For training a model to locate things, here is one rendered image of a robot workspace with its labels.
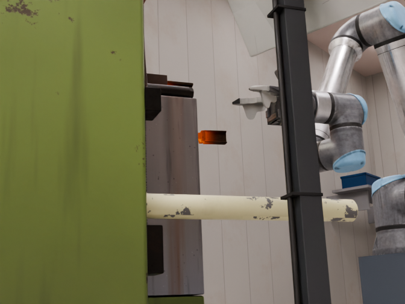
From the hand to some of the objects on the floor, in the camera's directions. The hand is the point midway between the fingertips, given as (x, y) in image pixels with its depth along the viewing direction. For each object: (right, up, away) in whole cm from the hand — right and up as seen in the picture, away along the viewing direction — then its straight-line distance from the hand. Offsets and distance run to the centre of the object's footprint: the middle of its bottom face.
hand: (241, 93), depth 165 cm
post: (+8, -81, -83) cm, 116 cm away
